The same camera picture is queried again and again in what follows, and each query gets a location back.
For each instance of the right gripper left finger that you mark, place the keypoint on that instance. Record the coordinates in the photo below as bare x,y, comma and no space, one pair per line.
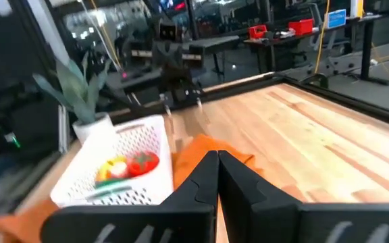
198,189

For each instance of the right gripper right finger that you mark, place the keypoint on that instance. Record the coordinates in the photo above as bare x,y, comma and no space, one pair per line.
248,206

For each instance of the red toy tomato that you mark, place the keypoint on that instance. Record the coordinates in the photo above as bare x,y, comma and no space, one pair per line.
143,163

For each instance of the pink toy peach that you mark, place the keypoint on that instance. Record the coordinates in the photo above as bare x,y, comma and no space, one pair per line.
118,168

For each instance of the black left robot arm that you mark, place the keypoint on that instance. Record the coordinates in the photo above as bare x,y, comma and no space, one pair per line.
177,81

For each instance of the orange cloth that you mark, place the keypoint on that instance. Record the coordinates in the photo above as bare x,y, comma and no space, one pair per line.
194,155

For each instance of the red plastic bin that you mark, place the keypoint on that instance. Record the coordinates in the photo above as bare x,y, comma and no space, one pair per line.
301,26
257,31

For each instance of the green plant in white pot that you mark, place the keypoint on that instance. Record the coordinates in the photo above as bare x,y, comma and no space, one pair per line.
79,98

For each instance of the white perforated plastic basket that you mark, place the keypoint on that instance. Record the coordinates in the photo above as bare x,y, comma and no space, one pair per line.
90,158

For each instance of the black background workbench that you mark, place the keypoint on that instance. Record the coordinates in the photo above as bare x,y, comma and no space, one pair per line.
316,37

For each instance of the blue sign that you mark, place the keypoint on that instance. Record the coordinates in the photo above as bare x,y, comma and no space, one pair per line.
336,18

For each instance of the black metal table frame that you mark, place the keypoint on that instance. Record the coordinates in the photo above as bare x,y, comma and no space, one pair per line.
316,87

